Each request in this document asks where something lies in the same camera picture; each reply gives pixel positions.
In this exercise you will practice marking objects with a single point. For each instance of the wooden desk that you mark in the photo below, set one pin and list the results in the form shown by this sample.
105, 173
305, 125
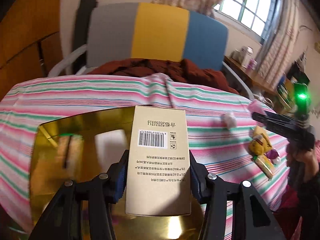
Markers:
250, 77

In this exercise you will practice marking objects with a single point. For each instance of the gold rectangular tray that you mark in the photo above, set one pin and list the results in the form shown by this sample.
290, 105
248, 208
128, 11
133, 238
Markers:
58, 211

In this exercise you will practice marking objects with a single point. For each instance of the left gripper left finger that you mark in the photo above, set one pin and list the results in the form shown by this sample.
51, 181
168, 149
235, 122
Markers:
117, 176

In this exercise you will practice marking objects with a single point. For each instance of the pink fluffy item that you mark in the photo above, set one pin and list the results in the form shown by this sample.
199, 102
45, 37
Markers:
256, 106

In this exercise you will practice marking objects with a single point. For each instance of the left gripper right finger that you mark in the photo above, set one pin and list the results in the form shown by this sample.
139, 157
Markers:
199, 184

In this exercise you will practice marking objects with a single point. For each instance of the cracker packet green label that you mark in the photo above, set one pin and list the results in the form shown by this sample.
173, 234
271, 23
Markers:
265, 165

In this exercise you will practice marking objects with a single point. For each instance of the small white plastic bag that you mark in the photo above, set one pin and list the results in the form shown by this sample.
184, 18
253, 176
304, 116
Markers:
229, 120

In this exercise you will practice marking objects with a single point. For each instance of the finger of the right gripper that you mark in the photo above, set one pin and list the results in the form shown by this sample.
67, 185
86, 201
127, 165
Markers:
276, 123

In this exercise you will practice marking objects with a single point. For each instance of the purple white small toy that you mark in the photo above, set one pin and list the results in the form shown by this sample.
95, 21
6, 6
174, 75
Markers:
273, 156

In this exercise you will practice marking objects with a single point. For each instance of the grey yellow blue chair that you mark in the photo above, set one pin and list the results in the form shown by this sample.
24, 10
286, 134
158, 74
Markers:
121, 31

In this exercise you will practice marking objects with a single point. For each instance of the white box on desk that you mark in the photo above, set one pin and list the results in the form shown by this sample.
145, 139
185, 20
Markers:
243, 56

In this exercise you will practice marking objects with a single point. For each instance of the right hand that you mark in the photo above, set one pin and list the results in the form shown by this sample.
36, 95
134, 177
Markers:
308, 158

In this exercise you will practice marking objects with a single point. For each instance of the striped pink green bedsheet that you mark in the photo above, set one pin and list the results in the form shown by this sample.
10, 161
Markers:
222, 150

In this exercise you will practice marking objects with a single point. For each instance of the window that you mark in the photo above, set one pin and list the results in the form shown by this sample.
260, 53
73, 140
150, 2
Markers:
253, 15

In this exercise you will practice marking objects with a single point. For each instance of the wooden wardrobe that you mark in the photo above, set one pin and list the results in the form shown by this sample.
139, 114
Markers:
26, 25

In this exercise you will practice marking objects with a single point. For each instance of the dark red blanket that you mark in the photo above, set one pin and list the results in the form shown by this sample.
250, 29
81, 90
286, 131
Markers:
184, 71

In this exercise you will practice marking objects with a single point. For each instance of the beige cardboard box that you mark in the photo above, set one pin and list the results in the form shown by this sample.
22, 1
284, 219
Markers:
158, 171

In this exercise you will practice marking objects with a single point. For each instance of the white soap bar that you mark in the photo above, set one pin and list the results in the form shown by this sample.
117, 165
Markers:
110, 146

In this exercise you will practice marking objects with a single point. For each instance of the yellow plush toy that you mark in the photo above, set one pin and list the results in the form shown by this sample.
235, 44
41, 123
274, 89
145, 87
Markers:
260, 143

